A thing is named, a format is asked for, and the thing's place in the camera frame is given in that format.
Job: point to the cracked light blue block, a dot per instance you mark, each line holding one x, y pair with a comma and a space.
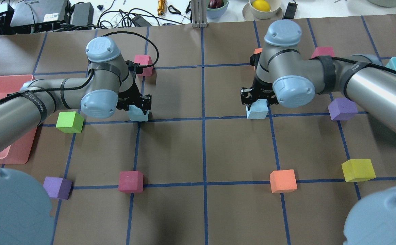
136, 114

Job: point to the yellow lemon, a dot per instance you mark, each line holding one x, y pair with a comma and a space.
261, 5

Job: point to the green bowl with purple fruit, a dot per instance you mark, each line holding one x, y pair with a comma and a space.
216, 13

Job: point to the green foam block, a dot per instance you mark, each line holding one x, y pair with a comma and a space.
70, 122

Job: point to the purple block near cyan bin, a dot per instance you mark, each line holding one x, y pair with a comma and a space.
342, 109

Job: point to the purple block near pink bin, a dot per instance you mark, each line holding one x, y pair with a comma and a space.
57, 187

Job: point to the beige bowl with lemon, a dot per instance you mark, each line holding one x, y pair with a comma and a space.
250, 14

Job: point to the black handled scissors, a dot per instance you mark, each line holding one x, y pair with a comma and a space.
173, 10

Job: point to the robot arm with camera cable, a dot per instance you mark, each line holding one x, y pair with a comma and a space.
25, 206

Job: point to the pink plastic bin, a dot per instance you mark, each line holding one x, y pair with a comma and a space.
15, 142

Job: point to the dark pink block with hole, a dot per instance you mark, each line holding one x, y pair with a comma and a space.
131, 182

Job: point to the yellow foam block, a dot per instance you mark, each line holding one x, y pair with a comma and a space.
358, 170

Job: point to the pink block cyan side corner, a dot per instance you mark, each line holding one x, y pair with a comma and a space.
323, 50

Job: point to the black electronics box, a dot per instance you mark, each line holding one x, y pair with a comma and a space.
32, 16

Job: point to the smooth light blue block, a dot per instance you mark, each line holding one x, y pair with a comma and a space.
258, 110

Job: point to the black gripper cyan side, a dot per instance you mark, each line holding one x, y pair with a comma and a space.
261, 89

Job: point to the orange block far from bases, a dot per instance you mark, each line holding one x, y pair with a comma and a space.
257, 50

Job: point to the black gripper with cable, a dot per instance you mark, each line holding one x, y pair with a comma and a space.
132, 92

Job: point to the black power adapter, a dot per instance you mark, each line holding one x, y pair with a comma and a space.
139, 21

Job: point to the purple fruit in bowl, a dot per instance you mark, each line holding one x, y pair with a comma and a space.
215, 4

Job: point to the aluminium frame post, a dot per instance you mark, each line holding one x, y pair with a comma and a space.
199, 14

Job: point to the orange block near robot bases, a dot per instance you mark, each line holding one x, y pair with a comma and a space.
283, 181

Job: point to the pink block far centre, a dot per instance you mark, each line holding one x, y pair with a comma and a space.
144, 60

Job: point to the wrist camera mount cabled arm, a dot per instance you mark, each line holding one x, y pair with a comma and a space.
134, 70

